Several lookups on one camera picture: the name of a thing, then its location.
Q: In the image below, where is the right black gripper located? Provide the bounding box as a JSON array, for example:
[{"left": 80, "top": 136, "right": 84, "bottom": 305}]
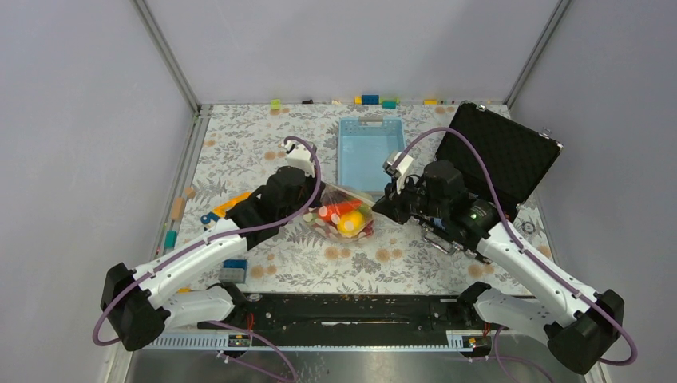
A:
[{"left": 375, "top": 172, "right": 449, "bottom": 226}]

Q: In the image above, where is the orange carrot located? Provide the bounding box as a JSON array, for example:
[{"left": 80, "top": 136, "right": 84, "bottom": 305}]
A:
[{"left": 317, "top": 199, "right": 362, "bottom": 223}]

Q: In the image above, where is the clear dotted zip bag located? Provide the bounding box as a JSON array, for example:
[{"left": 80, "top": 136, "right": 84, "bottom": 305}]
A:
[{"left": 302, "top": 183, "right": 375, "bottom": 243}]

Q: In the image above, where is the yellow bell pepper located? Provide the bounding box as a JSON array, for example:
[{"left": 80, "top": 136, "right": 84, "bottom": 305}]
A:
[{"left": 336, "top": 210, "right": 366, "bottom": 237}]

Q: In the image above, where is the light blue plastic basket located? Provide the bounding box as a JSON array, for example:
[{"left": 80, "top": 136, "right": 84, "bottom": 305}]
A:
[{"left": 336, "top": 116, "right": 405, "bottom": 198}]

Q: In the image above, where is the black poker chip case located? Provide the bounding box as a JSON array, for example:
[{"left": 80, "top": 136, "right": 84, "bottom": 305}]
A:
[{"left": 418, "top": 100, "right": 563, "bottom": 265}]

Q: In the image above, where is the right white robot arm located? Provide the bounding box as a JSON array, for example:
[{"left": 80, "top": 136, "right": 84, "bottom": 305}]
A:
[{"left": 372, "top": 152, "right": 624, "bottom": 375}]

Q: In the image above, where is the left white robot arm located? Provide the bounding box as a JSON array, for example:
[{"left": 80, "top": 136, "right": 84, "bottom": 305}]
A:
[{"left": 92, "top": 136, "right": 324, "bottom": 351}]

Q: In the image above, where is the yellow toy vehicle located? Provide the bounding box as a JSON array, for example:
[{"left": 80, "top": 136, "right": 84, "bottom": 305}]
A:
[{"left": 200, "top": 191, "right": 251, "bottom": 227}]

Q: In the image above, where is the blue grey toy block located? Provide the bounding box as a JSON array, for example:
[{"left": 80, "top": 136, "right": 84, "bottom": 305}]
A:
[{"left": 218, "top": 259, "right": 248, "bottom": 284}]

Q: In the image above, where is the wooden block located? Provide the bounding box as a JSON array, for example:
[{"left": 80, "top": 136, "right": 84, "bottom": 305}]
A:
[{"left": 169, "top": 196, "right": 186, "bottom": 221}]

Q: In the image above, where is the blue toy brick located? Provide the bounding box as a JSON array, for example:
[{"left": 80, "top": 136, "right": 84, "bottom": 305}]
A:
[{"left": 360, "top": 94, "right": 380, "bottom": 105}]

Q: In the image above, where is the teal toy block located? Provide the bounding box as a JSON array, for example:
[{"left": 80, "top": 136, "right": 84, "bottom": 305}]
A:
[{"left": 163, "top": 230, "right": 177, "bottom": 249}]

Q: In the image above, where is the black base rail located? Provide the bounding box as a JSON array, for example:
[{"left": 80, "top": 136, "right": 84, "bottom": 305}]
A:
[{"left": 211, "top": 282, "right": 509, "bottom": 355}]

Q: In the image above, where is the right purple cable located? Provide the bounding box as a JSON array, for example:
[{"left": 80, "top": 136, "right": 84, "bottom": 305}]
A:
[{"left": 388, "top": 126, "right": 639, "bottom": 367}]

